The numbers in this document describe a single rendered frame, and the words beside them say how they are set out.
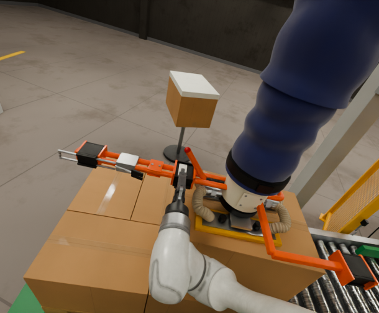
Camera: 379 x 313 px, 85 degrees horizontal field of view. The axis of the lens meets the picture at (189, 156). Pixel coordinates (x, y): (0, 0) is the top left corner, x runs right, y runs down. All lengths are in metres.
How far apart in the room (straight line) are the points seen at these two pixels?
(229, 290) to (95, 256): 0.89
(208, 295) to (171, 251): 0.15
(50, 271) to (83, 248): 0.17
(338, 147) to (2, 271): 2.75
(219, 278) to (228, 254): 0.23
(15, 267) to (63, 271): 0.77
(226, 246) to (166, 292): 0.35
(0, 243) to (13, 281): 0.34
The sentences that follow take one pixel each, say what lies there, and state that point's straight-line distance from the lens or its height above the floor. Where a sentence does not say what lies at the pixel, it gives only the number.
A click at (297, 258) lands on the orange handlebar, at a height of 1.20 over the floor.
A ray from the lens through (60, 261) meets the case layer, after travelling 1.37.
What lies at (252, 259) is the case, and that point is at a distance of 0.87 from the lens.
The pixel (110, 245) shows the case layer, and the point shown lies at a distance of 1.36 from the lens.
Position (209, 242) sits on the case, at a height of 1.07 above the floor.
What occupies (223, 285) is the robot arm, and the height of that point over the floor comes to 1.19.
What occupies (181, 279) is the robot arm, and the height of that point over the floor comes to 1.24.
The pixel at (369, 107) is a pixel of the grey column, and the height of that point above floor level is 1.36.
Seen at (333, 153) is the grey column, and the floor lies 0.93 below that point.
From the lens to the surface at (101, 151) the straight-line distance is 0.82.
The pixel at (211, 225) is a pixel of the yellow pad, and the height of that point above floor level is 1.09.
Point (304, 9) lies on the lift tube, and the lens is 0.59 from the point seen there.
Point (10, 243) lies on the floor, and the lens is 2.19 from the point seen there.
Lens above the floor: 1.73
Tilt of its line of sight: 37 degrees down
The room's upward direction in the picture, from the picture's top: 15 degrees clockwise
